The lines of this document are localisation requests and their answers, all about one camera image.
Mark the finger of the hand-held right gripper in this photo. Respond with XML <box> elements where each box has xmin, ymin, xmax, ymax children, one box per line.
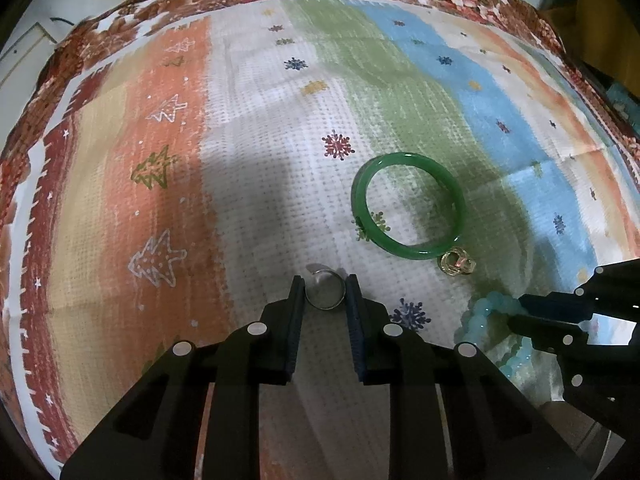
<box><xmin>507</xmin><ymin>312</ymin><xmax>640</xmax><ymax>441</ymax></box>
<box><xmin>519</xmin><ymin>259</ymin><xmax>640</xmax><ymax>323</ymax></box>

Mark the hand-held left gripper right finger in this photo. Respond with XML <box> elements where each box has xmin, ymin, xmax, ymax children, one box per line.
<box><xmin>345</xmin><ymin>274</ymin><xmax>593</xmax><ymax>480</ymax></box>

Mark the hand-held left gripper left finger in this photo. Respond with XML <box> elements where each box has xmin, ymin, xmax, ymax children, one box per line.
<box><xmin>60</xmin><ymin>275</ymin><xmax>306</xmax><ymax>480</ymax></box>

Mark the silver metal tin box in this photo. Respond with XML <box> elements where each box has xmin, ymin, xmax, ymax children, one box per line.
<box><xmin>492</xmin><ymin>310</ymin><xmax>640</xmax><ymax>476</ymax></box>

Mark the silver ring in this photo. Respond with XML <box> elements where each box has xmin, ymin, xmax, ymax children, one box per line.
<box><xmin>304</xmin><ymin>264</ymin><xmax>347</xmax><ymax>309</ymax></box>

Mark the light blue bead bracelet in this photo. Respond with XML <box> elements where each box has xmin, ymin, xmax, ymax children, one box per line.
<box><xmin>455</xmin><ymin>290</ymin><xmax>536</xmax><ymax>381</ymax></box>

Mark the green jade bangle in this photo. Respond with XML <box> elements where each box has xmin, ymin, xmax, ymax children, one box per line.
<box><xmin>350</xmin><ymin>152</ymin><xmax>468</xmax><ymax>260</ymax></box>

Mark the striped colourful cloth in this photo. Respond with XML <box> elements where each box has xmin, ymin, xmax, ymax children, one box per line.
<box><xmin>10</xmin><ymin>0</ymin><xmax>640</xmax><ymax>480</ymax></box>

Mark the light blue printed blanket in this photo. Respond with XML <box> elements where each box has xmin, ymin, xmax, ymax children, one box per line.
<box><xmin>606</xmin><ymin>84</ymin><xmax>640</xmax><ymax>136</ymax></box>

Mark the brown garment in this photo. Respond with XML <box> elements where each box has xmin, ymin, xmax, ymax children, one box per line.
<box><xmin>575</xmin><ymin>0</ymin><xmax>640</xmax><ymax>76</ymax></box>

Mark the white headboard panel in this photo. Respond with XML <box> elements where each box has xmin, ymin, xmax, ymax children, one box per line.
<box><xmin>0</xmin><ymin>17</ymin><xmax>63</xmax><ymax>96</ymax></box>

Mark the gold ring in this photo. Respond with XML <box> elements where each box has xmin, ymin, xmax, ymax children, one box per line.
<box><xmin>440</xmin><ymin>246</ymin><xmax>476</xmax><ymax>277</ymax></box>

